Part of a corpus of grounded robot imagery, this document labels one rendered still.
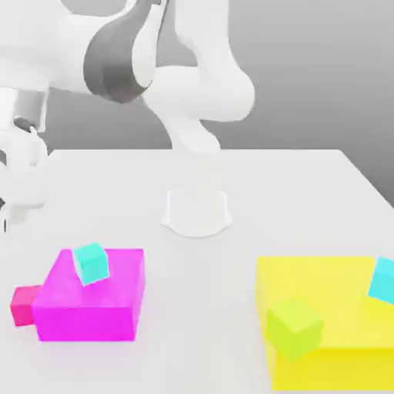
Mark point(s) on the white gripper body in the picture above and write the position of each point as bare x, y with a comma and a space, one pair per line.
24, 187

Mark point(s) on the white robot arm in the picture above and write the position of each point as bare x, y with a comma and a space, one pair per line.
197, 92

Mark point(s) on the small cyan cube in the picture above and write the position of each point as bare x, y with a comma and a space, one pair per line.
383, 281
91, 264

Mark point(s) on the small pink cube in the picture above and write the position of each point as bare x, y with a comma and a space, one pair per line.
22, 306

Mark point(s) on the small lime green cube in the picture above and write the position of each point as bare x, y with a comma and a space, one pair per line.
294, 329

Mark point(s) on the large magenta box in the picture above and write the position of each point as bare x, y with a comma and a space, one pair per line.
92, 307

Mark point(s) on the large yellow box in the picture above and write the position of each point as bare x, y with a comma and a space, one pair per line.
347, 338

